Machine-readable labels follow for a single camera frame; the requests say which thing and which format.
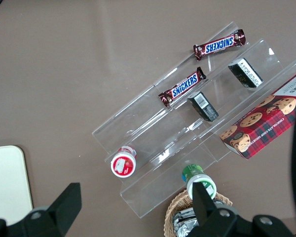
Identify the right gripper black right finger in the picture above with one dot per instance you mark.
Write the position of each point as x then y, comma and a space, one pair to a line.
204, 209

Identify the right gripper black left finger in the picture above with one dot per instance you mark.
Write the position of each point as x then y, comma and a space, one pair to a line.
61, 212

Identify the foil wrapped sandwich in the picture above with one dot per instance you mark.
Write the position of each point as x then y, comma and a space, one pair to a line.
183, 228
185, 212

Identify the oval light wicker basket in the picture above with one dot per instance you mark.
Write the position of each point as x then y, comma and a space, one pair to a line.
173, 205

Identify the cream plastic tray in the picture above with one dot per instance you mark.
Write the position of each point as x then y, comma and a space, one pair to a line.
7, 182

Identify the green lidded yogurt cup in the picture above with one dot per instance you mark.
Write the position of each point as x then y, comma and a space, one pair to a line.
196, 174

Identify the red lidded yogurt cup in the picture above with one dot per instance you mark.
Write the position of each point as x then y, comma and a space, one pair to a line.
123, 165

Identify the clear acrylic tiered stand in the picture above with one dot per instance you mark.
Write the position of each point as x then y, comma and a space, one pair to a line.
162, 133

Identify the small black carton box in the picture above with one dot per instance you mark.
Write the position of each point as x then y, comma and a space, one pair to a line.
203, 106
246, 73

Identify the red tartan cookie box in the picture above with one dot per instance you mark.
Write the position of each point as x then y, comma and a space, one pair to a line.
264, 123

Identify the Snickers chocolate bar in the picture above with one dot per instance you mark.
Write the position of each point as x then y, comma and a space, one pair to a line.
219, 45
183, 87

